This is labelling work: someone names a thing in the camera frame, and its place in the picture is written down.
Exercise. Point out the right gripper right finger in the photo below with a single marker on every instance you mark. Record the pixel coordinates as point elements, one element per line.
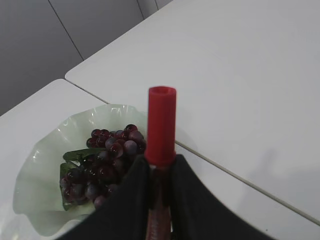
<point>198,215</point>

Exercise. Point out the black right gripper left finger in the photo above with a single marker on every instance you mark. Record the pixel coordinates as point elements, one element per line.
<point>124,215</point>

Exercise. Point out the purple grape bunch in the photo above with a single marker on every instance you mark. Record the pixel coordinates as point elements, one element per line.
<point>92,174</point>

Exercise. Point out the red glitter pen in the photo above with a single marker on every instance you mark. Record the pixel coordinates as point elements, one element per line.
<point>160,154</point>

